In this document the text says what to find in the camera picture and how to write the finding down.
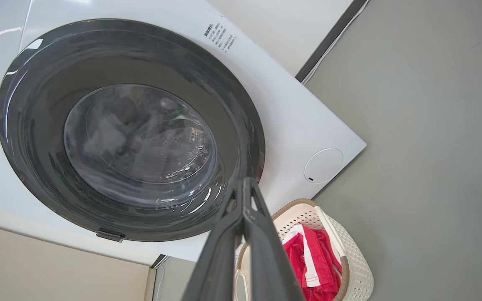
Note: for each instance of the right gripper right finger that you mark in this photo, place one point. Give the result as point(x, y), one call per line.
point(270, 267)

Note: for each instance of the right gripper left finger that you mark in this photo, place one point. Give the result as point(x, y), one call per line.
point(218, 259)

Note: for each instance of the cream perforated laundry basket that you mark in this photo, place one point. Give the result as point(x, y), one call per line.
point(358, 267)

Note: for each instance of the red and white shirt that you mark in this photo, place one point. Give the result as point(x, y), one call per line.
point(324, 267)

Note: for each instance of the round white filter cover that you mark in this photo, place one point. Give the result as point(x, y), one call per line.
point(324, 165)

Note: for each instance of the white front-load washing machine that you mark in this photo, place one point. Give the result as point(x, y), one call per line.
point(287, 104)

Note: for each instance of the black round washer door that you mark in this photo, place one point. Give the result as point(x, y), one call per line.
point(36, 104)

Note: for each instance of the black wall baseboard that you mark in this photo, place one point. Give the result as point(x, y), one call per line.
point(157, 261)
point(328, 42)

